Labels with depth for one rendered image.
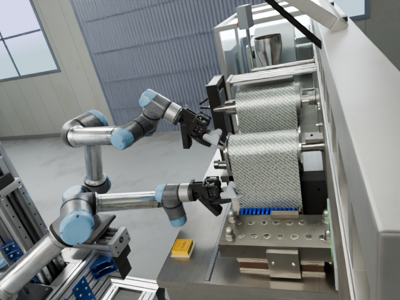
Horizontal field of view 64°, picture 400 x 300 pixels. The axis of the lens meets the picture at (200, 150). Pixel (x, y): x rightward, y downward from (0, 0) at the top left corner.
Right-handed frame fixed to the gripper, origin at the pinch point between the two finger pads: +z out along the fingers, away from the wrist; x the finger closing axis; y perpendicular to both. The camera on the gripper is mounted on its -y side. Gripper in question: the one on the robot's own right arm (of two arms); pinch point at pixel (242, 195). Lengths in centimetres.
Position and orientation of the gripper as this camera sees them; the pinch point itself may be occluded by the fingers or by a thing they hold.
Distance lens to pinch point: 125.1
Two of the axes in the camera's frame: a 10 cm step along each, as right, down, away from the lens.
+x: 2.7, -4.7, 8.4
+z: 9.4, -0.7, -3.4
